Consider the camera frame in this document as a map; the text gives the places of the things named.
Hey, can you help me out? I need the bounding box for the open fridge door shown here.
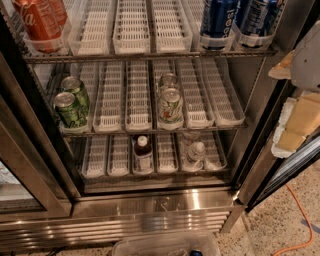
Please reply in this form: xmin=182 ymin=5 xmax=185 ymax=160
xmin=238 ymin=80 xmax=320 ymax=212

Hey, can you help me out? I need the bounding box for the orange power cable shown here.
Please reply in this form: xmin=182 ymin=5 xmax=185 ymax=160
xmin=272 ymin=183 xmax=315 ymax=256

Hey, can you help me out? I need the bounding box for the dark juice bottle white cap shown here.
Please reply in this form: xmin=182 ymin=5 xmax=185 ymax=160
xmin=134 ymin=135 xmax=153 ymax=173

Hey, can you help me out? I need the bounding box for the red cola can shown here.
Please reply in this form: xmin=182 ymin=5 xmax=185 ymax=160
xmin=11 ymin=0 xmax=62 ymax=53
xmin=48 ymin=0 xmax=68 ymax=26

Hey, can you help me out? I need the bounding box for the wire shelf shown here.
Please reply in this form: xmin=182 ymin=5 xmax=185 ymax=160
xmin=62 ymin=123 xmax=248 ymax=137
xmin=24 ymin=50 xmax=277 ymax=64

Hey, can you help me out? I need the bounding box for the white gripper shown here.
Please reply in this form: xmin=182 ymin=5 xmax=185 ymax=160
xmin=268 ymin=20 xmax=320 ymax=158

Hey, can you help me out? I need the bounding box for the stainless steel fridge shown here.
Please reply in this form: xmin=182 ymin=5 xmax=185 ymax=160
xmin=0 ymin=0 xmax=319 ymax=254

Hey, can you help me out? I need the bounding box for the top wire shelf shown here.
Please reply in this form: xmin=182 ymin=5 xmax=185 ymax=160
xmin=24 ymin=50 xmax=277 ymax=64

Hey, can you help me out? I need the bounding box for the front red cola can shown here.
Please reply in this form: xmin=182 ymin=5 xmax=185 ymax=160
xmin=11 ymin=0 xmax=62 ymax=53

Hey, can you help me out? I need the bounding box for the blue bottle cap in bin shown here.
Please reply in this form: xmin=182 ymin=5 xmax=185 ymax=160
xmin=189 ymin=250 xmax=203 ymax=256

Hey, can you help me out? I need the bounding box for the clear plastic bin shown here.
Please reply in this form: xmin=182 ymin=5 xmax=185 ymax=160
xmin=112 ymin=231 xmax=221 ymax=256

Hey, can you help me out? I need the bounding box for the green soda can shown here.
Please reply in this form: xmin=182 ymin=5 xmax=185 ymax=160
xmin=61 ymin=76 xmax=90 ymax=115
xmin=53 ymin=92 xmax=87 ymax=128

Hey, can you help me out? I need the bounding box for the rear silver soda can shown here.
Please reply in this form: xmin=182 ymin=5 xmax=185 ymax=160
xmin=158 ymin=73 xmax=178 ymax=92

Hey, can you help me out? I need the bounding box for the rear red cola can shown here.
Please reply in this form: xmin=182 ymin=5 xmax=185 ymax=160
xmin=48 ymin=0 xmax=68 ymax=26

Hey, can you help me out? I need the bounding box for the blue pepsi can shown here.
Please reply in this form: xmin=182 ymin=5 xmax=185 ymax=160
xmin=200 ymin=0 xmax=238 ymax=50
xmin=240 ymin=0 xmax=283 ymax=37

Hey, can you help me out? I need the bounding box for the front green soda can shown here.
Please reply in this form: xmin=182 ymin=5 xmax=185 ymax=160
xmin=53 ymin=92 xmax=87 ymax=128

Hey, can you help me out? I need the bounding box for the rear clear water bottle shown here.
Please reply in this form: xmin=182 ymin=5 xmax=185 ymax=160
xmin=182 ymin=131 xmax=200 ymax=146

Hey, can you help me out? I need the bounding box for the clear water bottle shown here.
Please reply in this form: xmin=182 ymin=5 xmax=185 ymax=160
xmin=182 ymin=131 xmax=200 ymax=146
xmin=186 ymin=142 xmax=206 ymax=172

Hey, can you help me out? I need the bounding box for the rear green soda can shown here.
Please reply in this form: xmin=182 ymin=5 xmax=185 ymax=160
xmin=61 ymin=76 xmax=90 ymax=115

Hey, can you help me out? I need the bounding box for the middle wire shelf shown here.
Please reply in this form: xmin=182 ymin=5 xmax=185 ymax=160
xmin=62 ymin=123 xmax=248 ymax=137

